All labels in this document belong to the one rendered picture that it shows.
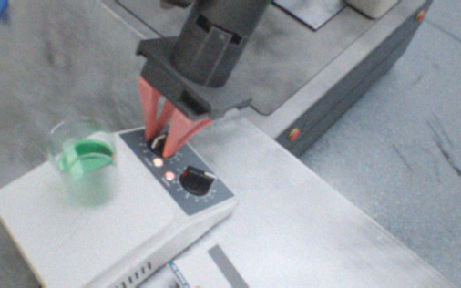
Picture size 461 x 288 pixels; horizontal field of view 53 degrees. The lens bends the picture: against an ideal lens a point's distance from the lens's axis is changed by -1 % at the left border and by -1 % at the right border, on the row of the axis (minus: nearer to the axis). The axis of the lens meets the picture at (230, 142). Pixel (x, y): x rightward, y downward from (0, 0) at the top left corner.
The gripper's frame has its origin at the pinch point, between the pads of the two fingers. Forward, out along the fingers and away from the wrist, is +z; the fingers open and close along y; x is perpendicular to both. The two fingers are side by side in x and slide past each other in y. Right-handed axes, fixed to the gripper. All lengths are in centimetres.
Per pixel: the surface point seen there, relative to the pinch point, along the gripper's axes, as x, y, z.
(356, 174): 97, 13, 37
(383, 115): 120, 7, 25
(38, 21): 7.0, -29.2, 5.2
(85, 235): -11.8, 3.6, 3.6
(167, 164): -0.6, 2.0, 1.3
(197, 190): -0.7, 6.2, 0.9
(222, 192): 2.1, 7.8, 1.3
